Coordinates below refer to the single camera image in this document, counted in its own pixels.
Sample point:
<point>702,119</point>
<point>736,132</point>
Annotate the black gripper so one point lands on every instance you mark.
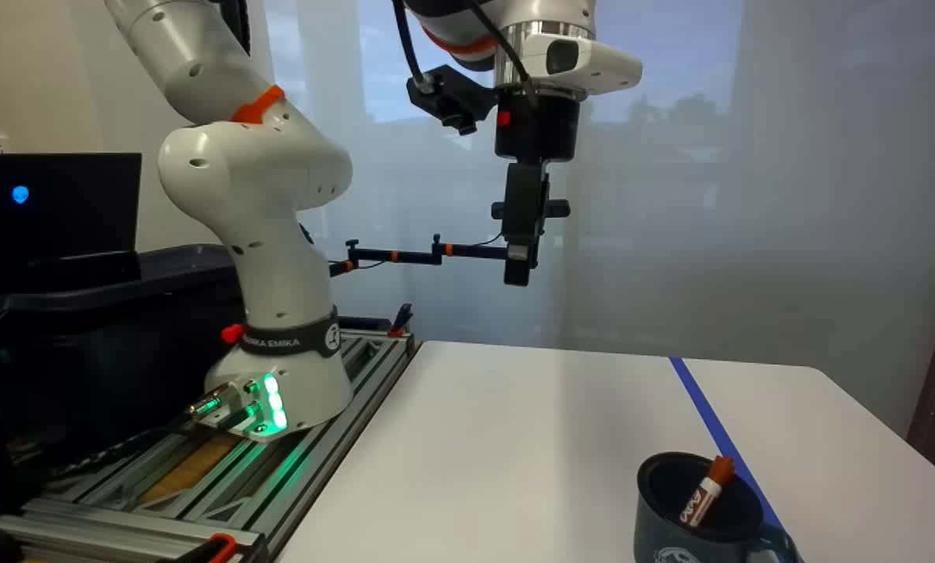
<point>534,126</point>

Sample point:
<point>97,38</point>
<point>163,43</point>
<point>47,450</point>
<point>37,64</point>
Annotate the brown white marker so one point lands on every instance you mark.
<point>702,501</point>

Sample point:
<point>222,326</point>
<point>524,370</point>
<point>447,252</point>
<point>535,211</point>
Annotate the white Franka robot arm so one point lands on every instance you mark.
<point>247,176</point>

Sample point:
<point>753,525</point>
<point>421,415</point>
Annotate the dark teal cup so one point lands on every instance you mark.
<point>659,532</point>

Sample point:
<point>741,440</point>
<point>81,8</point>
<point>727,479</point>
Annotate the orange black clamp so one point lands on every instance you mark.
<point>397,321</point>

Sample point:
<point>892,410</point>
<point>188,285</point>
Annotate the long blue tape strip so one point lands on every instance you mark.
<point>706,410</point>

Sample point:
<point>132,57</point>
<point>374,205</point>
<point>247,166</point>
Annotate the black storage bin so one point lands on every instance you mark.
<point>122,346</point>

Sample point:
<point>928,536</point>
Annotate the black box with blue light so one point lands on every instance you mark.
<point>61,219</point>

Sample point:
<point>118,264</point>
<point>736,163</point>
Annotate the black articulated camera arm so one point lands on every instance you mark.
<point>405,255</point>

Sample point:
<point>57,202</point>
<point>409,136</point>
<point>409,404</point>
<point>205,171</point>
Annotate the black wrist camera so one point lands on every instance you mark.
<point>452,95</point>

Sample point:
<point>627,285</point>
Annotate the aluminium profile base frame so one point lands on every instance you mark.
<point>280,479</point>

